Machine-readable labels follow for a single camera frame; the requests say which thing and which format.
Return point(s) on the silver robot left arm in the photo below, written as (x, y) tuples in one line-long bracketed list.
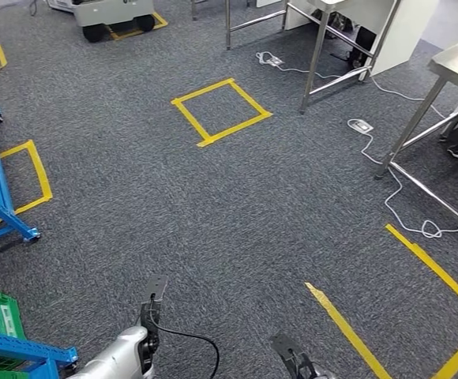
[(114, 358)]

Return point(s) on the silver floor socket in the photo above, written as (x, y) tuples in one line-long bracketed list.
[(361, 126), (275, 60)]

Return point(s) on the yellow floor tape square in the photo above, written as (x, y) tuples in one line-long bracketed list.
[(343, 325)]

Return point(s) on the white wheeled cart robot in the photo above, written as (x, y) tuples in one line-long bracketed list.
[(110, 10)]

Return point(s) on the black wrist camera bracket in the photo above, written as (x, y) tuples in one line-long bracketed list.
[(292, 355)]

